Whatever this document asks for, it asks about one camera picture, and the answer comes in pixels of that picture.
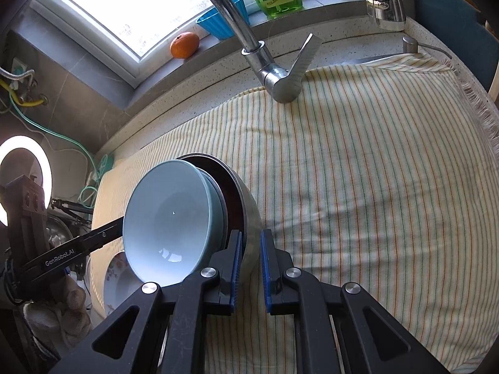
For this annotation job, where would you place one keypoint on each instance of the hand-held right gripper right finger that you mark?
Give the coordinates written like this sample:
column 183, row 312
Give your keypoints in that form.
column 267, row 268

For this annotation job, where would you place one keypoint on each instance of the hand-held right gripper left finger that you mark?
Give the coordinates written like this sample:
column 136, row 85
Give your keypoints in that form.
column 235, row 268

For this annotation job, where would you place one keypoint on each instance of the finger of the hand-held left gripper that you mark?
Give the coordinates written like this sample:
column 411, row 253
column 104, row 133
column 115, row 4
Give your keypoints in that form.
column 105, row 233

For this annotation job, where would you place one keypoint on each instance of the white branch-pattern plate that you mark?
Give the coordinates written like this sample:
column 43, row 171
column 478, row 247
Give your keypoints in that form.
column 117, row 284

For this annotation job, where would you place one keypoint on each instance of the plain steel bowl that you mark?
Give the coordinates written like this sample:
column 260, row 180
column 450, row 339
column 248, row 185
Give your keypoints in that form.
column 251, row 218

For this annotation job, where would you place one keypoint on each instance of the red steel bowl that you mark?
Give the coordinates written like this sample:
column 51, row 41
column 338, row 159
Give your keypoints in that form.
column 232, row 206

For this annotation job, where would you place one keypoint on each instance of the white ceramic bowl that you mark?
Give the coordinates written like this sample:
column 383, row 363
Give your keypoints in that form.
column 167, row 218

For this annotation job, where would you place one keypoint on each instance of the person's left hand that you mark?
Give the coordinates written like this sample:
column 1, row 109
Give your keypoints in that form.
column 58, row 311

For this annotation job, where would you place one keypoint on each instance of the black tripod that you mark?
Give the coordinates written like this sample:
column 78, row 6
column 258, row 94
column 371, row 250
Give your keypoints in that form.
column 72, row 206

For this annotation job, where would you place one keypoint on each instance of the teal round power strip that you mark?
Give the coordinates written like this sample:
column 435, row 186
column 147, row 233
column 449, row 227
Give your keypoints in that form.
column 105, row 167

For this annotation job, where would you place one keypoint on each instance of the yellow striped cloth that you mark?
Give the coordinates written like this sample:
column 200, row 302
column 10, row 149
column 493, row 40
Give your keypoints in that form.
column 370, row 183

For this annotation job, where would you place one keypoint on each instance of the chrome faucet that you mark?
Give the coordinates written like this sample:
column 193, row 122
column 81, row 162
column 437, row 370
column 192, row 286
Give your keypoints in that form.
column 280, row 81

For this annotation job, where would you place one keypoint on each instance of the orange fruit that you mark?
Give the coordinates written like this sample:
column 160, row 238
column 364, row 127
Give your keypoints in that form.
column 184, row 45

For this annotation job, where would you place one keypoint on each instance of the white framed window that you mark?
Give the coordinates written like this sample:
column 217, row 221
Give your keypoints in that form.
column 128, row 7

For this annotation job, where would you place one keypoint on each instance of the blue ribbed cup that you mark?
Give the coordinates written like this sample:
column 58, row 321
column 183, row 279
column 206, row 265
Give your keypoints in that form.
column 218, row 23

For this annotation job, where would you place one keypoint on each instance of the chrome pull-out sprayer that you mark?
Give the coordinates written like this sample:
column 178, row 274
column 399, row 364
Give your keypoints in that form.
column 384, row 7

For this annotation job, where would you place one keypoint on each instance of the white wall socket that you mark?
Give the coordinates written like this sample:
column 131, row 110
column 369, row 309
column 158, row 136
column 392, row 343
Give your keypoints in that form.
column 19, row 68

